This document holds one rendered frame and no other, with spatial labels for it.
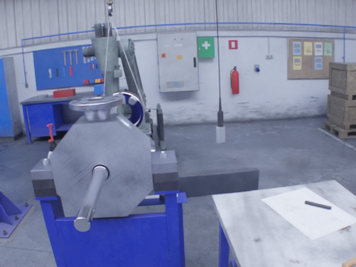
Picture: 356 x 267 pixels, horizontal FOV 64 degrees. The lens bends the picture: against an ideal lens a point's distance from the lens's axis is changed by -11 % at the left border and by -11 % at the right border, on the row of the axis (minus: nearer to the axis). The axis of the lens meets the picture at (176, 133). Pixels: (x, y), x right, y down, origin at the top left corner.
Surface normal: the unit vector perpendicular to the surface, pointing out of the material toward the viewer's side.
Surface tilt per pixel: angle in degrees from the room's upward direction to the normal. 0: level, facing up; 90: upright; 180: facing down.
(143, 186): 90
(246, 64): 90
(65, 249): 90
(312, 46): 90
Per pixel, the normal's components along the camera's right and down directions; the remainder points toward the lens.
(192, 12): 0.05, 0.26
